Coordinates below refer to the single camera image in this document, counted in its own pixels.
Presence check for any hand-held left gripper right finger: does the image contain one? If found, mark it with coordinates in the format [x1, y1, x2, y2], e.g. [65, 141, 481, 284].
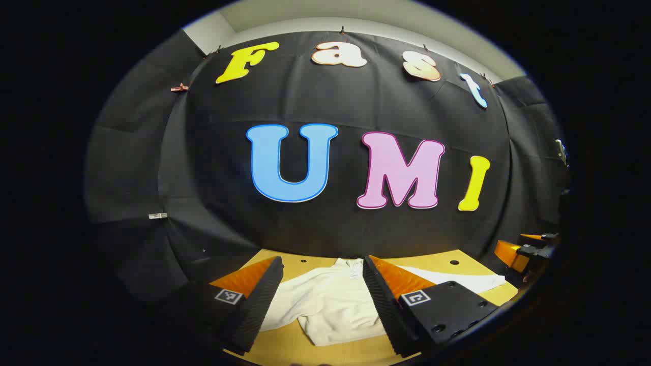
[362, 255, 501, 358]

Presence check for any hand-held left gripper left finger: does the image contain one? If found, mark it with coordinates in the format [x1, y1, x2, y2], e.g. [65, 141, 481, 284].
[155, 256, 284, 355]

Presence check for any white sweatshirt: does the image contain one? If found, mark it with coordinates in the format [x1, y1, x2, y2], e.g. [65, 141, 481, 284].
[259, 258, 507, 347]

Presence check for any black backdrop cloth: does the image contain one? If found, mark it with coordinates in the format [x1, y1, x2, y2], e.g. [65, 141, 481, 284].
[84, 28, 570, 306]

